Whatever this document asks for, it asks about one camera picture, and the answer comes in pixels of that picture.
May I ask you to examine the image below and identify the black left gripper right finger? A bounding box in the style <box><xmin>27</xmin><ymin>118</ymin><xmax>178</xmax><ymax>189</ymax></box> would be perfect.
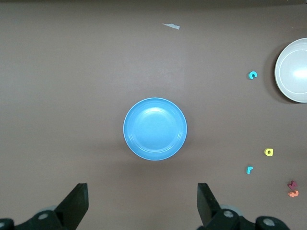
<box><xmin>197</xmin><ymin>183</ymin><xmax>292</xmax><ymax>230</ymax></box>

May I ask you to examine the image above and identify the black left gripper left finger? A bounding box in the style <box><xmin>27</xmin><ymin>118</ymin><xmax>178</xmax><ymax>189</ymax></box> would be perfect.
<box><xmin>0</xmin><ymin>183</ymin><xmax>89</xmax><ymax>230</ymax></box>

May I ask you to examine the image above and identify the blue plate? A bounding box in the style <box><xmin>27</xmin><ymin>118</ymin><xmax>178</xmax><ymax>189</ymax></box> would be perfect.
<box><xmin>123</xmin><ymin>97</ymin><xmax>188</xmax><ymax>161</ymax></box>

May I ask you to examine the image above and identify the brown paper table cover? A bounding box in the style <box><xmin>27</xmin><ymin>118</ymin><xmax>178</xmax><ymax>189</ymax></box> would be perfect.
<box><xmin>0</xmin><ymin>0</ymin><xmax>307</xmax><ymax>230</ymax></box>

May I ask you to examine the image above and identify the beige plate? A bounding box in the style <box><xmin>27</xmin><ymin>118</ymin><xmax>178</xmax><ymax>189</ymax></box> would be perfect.
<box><xmin>274</xmin><ymin>37</ymin><xmax>307</xmax><ymax>104</ymax></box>

